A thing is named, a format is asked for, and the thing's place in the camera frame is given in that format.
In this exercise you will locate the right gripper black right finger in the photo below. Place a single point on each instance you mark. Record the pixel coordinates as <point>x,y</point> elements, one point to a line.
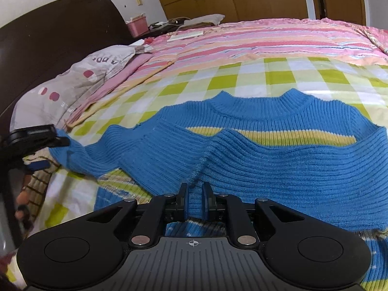
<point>233,213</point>

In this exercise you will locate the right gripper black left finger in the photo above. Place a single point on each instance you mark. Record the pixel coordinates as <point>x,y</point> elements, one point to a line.
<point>156,215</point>

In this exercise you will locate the blue knitted striped sweater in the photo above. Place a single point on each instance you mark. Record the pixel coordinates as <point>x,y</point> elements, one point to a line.
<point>322,158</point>

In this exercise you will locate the beige brown striped garment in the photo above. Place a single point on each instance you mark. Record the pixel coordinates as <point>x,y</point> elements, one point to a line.
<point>34,187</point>

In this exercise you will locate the grey pillow with pink dots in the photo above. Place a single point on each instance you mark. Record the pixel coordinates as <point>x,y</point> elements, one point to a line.
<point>61,100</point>

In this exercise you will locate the dark brown headboard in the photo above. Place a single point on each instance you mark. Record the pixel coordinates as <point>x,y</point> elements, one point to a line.
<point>36,48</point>

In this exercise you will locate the pink storage box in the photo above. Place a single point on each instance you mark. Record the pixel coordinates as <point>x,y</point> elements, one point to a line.
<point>137,25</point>

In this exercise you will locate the white flat card on bed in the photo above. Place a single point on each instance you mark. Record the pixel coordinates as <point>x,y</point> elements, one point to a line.
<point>184,36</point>

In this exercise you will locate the grey folded cloth on nightstand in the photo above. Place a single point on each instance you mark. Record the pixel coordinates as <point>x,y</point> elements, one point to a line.
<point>202,21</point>

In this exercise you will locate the pink striped bed quilt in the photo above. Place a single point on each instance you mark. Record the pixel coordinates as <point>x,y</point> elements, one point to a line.
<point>243,42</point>

